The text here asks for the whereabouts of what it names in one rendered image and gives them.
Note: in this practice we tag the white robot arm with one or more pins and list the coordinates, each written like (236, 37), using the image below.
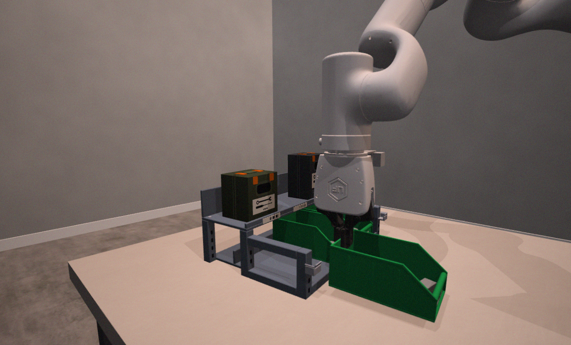
(353, 96)

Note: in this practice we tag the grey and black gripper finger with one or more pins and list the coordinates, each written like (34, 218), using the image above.
(336, 221)
(350, 221)

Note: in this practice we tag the grey metal shelf rack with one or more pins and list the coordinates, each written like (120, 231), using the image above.
(283, 266)

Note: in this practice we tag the green bin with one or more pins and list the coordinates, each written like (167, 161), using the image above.
(363, 226)
(388, 271)
(306, 229)

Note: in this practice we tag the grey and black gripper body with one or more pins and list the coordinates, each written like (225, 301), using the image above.
(344, 183)

